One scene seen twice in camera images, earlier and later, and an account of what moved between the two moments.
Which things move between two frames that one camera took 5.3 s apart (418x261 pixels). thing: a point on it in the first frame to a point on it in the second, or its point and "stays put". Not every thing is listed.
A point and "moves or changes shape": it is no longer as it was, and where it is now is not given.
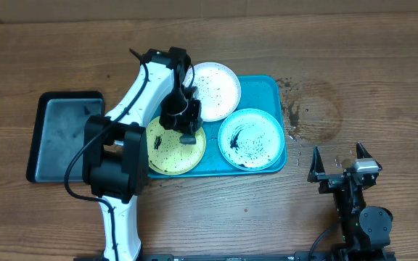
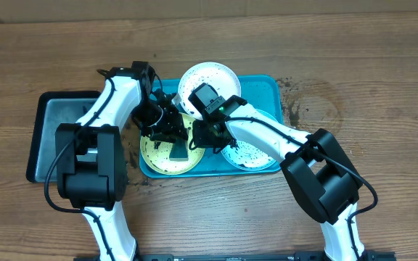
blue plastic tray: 265,93 stays put
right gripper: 332,181 to 203,139
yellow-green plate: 166,154 stays put
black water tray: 58,131 stays put
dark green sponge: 188,140 moves or changes shape
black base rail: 324,255 stays put
